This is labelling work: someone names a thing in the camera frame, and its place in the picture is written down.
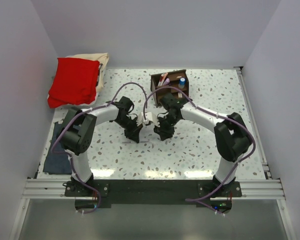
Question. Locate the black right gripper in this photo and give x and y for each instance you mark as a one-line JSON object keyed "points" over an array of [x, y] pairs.
{"points": [[164, 133]]}

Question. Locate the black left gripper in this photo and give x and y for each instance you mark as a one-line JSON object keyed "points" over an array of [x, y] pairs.
{"points": [[133, 134]]}

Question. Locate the blue grey stamp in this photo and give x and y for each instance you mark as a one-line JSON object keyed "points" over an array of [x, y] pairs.
{"points": [[182, 83]]}

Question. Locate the red white marker pen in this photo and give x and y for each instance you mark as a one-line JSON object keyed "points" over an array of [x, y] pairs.
{"points": [[159, 80]]}

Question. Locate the brown wooden desk organizer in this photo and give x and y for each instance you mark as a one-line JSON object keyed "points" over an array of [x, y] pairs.
{"points": [[174, 77]]}

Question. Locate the grey purple pen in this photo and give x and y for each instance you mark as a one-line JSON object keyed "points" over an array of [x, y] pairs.
{"points": [[133, 142]]}

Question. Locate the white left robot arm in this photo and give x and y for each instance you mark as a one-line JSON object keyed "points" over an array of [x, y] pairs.
{"points": [[78, 129]]}

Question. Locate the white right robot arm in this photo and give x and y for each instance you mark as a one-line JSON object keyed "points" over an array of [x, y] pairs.
{"points": [[231, 134]]}

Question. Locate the red folded cloth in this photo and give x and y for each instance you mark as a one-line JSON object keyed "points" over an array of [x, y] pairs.
{"points": [[74, 83]]}

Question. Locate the dark blue denim cloth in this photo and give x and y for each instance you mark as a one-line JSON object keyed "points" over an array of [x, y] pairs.
{"points": [[56, 164]]}

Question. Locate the beige folded cloth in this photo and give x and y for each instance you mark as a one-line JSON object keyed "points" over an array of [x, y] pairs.
{"points": [[102, 58]]}

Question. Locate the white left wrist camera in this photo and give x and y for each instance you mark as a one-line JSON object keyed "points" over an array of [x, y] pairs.
{"points": [[141, 120]]}

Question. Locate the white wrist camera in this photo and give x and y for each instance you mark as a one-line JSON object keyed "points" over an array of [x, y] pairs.
{"points": [[151, 119], [141, 120]]}

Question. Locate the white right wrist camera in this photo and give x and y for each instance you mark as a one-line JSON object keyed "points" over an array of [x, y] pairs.
{"points": [[151, 119]]}

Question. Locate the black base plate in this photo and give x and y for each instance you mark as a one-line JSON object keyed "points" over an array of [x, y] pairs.
{"points": [[107, 192]]}

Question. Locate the aluminium rail frame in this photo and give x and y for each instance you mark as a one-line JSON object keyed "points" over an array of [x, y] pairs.
{"points": [[155, 163]]}

